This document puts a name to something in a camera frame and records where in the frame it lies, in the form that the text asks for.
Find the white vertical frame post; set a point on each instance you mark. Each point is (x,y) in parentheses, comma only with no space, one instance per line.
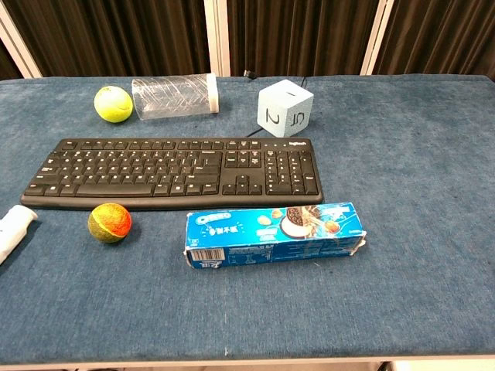
(216,36)

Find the white slanted frame bar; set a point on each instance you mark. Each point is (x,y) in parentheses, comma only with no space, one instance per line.
(17,42)
(377,36)

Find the orange and green ball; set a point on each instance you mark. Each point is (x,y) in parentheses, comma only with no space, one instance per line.
(110,223)

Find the blue Oreo cookie box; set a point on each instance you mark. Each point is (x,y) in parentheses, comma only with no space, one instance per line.
(270,235)

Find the black computer keyboard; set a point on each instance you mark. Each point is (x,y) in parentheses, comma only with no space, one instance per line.
(154,174)

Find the yellow tennis ball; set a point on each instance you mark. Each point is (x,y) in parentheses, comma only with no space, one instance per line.
(113,104)

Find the dark brown curtain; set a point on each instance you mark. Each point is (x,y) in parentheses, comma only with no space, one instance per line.
(116,35)

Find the light blue numbered cube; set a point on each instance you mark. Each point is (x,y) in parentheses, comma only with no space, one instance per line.
(285,108)

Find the clear plastic cylinder container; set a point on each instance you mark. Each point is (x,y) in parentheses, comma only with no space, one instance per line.
(174,96)

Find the blue table cloth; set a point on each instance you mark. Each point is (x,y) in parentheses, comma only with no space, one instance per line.
(247,293)

